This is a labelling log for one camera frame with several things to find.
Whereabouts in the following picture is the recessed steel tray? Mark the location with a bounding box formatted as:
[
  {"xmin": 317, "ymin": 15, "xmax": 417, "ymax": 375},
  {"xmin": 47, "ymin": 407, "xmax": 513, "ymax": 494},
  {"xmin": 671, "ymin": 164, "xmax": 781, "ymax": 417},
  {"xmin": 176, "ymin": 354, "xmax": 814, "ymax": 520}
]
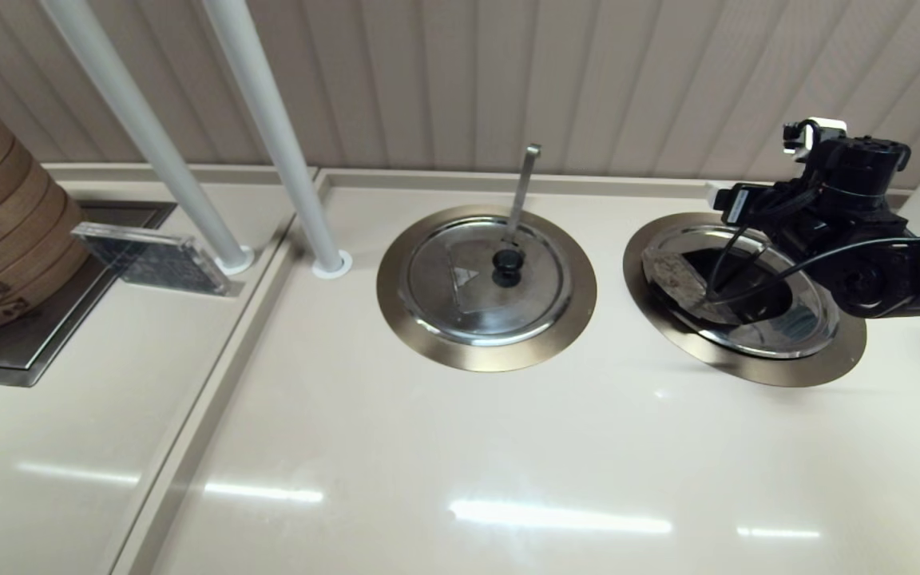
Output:
[{"xmin": 0, "ymin": 202, "xmax": 179, "ymax": 390}]

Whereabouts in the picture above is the round steel soup well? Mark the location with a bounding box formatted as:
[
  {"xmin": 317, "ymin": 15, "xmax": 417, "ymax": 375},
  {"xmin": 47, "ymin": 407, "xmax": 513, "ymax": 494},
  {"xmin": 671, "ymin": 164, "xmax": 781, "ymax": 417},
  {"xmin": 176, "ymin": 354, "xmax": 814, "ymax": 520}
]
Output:
[{"xmin": 622, "ymin": 212, "xmax": 866, "ymax": 389}]

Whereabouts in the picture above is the black cable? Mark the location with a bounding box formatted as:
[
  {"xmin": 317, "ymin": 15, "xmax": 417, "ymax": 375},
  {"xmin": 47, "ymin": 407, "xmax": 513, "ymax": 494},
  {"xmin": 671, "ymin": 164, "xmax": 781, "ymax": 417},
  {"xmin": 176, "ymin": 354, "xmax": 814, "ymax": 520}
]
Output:
[{"xmin": 708, "ymin": 232, "xmax": 920, "ymax": 308}]

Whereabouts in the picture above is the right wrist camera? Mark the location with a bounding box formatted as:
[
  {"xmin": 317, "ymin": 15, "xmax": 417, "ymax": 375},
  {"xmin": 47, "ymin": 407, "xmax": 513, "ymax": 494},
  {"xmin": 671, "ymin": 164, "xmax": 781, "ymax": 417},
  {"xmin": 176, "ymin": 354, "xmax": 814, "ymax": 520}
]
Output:
[{"xmin": 782, "ymin": 118, "xmax": 848, "ymax": 157}]

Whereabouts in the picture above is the steel hinged lid black knob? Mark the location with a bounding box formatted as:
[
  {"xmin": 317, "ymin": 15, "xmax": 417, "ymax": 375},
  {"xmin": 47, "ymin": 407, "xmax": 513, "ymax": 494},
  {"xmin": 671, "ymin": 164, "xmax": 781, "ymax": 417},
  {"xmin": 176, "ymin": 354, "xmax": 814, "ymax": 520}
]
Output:
[
  {"xmin": 642, "ymin": 226, "xmax": 840, "ymax": 360},
  {"xmin": 400, "ymin": 216, "xmax": 573, "ymax": 349}
]

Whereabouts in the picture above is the clear acrylic sign holder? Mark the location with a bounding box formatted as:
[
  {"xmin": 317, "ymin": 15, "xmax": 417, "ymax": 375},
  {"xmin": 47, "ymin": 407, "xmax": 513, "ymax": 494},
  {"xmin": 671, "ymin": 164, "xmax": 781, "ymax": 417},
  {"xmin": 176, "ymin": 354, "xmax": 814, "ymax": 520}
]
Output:
[{"xmin": 71, "ymin": 222, "xmax": 244, "ymax": 299}]

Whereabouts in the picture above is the white round pole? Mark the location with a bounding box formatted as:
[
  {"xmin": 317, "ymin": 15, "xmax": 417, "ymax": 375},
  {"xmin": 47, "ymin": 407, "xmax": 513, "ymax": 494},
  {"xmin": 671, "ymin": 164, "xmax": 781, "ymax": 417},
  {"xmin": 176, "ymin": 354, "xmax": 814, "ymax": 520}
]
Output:
[
  {"xmin": 201, "ymin": 0, "xmax": 355, "ymax": 280},
  {"xmin": 38, "ymin": 0, "xmax": 257, "ymax": 278}
]

